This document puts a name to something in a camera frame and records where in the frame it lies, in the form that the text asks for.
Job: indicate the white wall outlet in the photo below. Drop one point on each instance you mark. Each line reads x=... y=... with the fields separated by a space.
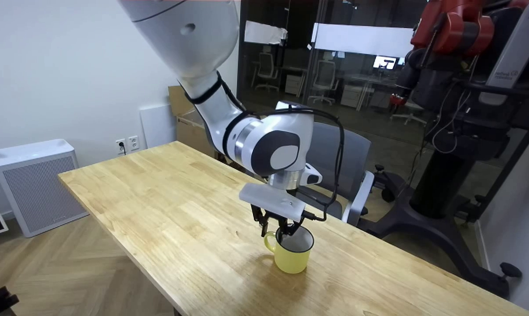
x=133 y=143
x=121 y=147

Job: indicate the mesh office chair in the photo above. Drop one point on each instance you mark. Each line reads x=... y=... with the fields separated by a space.
x=325 y=80
x=265 y=68

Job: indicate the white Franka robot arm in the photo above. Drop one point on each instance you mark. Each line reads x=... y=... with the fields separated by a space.
x=186 y=36

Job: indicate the gray Franka gripper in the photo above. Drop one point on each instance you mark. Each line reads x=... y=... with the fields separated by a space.
x=272 y=203

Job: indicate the white wall panel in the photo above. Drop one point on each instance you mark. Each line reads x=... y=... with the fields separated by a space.
x=156 y=126

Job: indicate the large open cardboard box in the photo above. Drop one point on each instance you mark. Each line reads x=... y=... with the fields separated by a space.
x=184 y=126

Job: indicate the lit computer monitor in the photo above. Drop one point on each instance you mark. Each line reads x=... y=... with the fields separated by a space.
x=385 y=62

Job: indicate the yellow enamel cup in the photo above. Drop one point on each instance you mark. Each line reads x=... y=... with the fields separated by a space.
x=290 y=261

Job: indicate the gray armchair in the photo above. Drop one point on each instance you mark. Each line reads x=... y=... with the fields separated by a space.
x=351 y=155

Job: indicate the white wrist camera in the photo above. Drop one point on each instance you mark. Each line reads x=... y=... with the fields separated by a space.
x=311 y=176

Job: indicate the red black Baxter robot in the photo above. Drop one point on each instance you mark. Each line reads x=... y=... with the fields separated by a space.
x=450 y=176

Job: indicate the white air purifier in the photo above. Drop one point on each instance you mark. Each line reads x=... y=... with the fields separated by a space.
x=37 y=194

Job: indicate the white office chair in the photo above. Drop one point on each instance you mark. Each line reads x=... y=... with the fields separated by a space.
x=407 y=113

